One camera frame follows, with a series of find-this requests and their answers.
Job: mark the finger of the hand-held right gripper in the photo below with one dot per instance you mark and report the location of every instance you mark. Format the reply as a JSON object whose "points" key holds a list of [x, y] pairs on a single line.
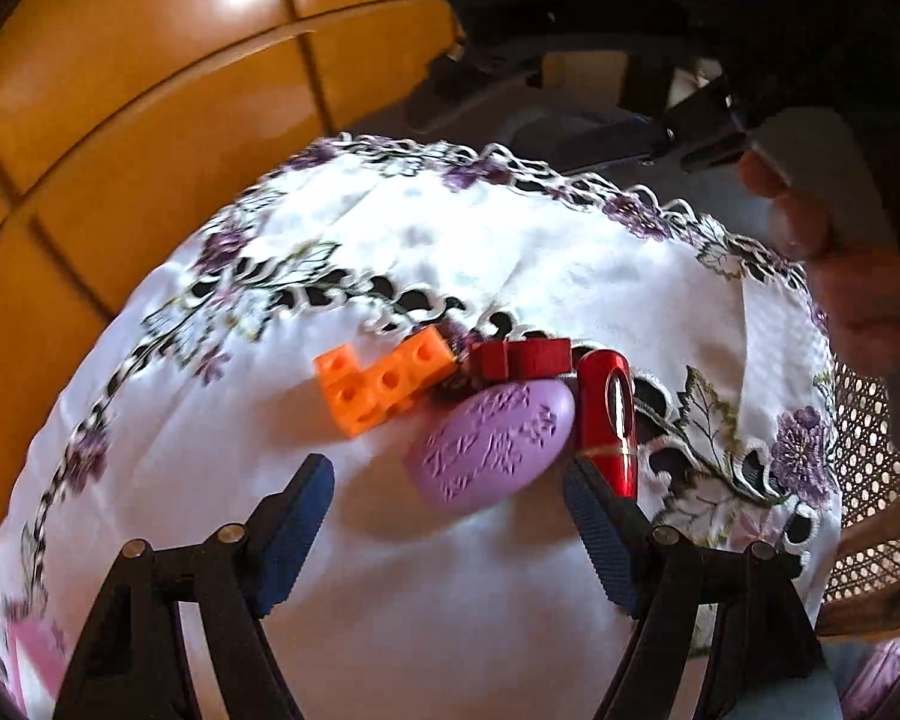
{"points": [[630, 136], [472, 90]]}

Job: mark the person's right hand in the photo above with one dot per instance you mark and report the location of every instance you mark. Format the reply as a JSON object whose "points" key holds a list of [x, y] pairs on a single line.
{"points": [[855, 292]]}

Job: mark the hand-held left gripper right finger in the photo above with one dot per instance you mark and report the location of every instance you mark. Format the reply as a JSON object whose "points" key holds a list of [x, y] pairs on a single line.
{"points": [[600, 540]]}

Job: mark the purple oval soap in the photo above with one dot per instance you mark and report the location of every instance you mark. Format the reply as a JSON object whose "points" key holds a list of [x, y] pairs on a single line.
{"points": [[495, 446]]}

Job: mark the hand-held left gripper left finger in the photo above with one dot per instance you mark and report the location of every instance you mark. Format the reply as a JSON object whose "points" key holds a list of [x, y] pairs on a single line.
{"points": [[292, 540]]}

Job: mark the white floral embroidered tablecloth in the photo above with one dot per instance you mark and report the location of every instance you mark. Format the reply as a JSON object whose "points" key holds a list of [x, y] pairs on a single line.
{"points": [[390, 255]]}

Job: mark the woven rattan chair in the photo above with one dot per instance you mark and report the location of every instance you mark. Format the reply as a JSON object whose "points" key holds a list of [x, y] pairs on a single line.
{"points": [[866, 465]]}

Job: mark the wooden wardrobe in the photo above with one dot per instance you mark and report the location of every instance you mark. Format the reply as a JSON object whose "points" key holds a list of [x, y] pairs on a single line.
{"points": [[120, 90]]}

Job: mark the red glossy cylinder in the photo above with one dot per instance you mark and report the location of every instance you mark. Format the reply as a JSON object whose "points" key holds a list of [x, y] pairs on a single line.
{"points": [[607, 420]]}

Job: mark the orange perforated block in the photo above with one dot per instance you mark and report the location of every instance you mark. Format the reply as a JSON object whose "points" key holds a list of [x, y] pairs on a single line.
{"points": [[386, 382]]}

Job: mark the red block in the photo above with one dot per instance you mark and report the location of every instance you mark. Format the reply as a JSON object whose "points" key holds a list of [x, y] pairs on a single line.
{"points": [[521, 360]]}

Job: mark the pink-edged plastic bag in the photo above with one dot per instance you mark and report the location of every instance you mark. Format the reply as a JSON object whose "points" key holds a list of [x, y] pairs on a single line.
{"points": [[41, 660]]}

